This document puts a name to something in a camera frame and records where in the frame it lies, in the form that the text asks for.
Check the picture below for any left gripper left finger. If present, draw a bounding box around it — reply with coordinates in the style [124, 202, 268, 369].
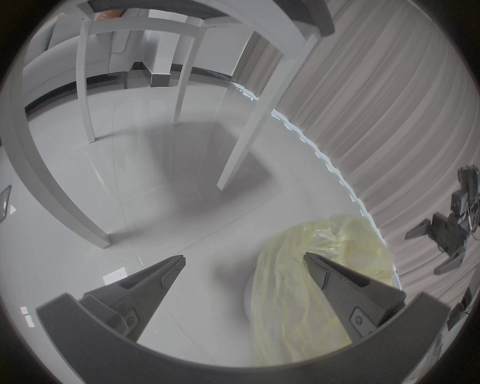
[80, 255, 187, 340]

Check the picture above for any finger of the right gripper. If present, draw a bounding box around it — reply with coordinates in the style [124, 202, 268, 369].
[405, 220, 433, 241]
[434, 248, 467, 275]

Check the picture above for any yellow plastic bag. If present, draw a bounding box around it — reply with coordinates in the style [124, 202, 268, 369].
[249, 214, 394, 367]

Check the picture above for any pale grey sofa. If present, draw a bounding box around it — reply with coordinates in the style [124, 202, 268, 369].
[22, 7, 151, 109]

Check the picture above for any white curtain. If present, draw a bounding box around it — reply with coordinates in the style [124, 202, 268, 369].
[230, 0, 480, 301]

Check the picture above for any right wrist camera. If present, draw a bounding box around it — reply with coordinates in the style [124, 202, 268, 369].
[450, 190, 469, 215]

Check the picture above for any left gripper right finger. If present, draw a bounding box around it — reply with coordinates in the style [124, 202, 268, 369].
[303, 252, 407, 344]

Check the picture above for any grey cushioned white chair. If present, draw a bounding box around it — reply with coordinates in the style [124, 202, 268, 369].
[0, 0, 336, 249]

